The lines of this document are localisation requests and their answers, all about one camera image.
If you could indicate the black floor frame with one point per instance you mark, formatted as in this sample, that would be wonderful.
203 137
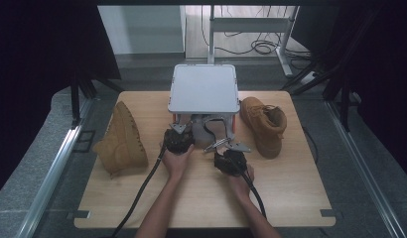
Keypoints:
84 141

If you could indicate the white two-tier shoe rack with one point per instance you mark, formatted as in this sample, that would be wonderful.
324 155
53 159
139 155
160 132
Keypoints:
204 89

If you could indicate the person's right hand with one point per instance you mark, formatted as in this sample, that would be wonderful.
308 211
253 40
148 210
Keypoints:
243 185

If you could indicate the white desk frame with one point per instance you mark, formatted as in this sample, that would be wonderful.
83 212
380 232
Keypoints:
249 24

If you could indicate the tan suede boot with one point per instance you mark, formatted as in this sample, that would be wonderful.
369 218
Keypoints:
122 139
262 125

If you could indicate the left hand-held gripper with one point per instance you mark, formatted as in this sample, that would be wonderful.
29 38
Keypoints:
178 142

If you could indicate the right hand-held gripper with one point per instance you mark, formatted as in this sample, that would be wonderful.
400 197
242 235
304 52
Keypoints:
229 163

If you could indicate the white cabinet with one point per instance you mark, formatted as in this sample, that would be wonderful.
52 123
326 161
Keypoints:
142 29

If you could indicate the person's left hand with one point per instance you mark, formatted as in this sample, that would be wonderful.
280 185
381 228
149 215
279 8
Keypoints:
176 165

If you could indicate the aluminium rail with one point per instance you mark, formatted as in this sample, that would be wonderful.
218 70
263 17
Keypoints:
360 165
56 165

